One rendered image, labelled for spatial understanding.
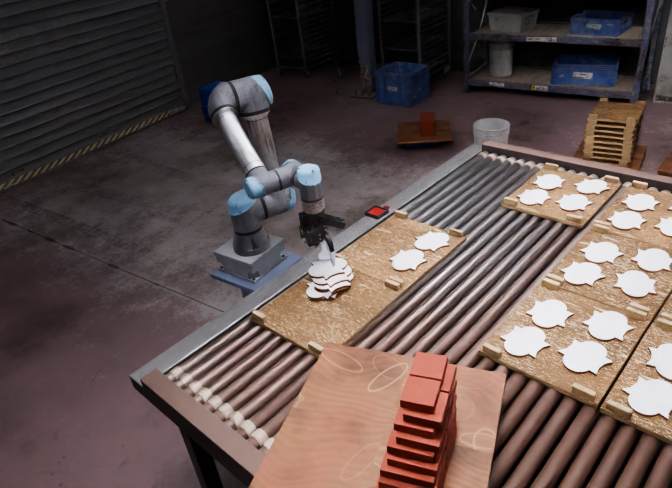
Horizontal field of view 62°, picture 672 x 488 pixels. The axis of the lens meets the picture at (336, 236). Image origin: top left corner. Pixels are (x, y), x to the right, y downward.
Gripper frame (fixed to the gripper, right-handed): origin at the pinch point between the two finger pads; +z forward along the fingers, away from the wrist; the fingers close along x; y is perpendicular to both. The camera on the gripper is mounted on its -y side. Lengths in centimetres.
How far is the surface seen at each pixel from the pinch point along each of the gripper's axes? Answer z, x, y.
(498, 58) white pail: 69, -339, -370
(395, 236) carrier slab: 11.0, -11.8, -35.5
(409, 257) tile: 9.9, 5.3, -31.0
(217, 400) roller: 13, 31, 53
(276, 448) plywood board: 1, 66, 45
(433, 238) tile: 9.9, -0.3, -45.8
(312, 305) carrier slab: 11.0, 9.1, 11.3
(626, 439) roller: 13, 100, -33
